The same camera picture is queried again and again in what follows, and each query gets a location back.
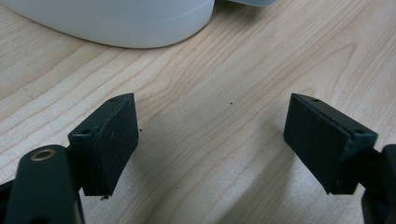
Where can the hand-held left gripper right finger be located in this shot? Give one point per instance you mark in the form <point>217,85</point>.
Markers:
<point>327,143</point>

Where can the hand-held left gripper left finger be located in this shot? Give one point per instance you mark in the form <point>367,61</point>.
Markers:
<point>109,146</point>

